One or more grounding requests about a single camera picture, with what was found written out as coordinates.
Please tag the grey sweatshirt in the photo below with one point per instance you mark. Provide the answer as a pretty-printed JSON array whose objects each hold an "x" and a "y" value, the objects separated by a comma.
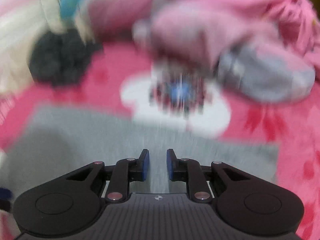
[{"x": 87, "y": 140}]

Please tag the dark grey garment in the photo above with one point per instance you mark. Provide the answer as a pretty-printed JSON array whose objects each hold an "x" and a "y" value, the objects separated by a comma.
[{"x": 57, "y": 57}]

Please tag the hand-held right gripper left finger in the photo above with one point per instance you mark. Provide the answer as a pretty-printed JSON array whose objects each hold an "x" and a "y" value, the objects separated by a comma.
[{"x": 145, "y": 165}]

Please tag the pink printed quilt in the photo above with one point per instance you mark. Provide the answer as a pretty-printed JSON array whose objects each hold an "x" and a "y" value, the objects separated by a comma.
[{"x": 200, "y": 17}]

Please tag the pink floral bed sheet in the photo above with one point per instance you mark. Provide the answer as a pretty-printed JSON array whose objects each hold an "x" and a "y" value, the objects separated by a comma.
[{"x": 275, "y": 130}]

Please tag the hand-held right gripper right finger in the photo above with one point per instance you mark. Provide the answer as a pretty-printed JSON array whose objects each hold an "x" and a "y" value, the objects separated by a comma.
[{"x": 170, "y": 165}]

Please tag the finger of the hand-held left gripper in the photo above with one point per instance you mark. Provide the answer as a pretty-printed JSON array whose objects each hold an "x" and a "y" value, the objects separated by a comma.
[{"x": 5, "y": 194}]

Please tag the beige garment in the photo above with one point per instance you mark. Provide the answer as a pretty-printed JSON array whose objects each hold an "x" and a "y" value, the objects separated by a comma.
[{"x": 15, "y": 55}]

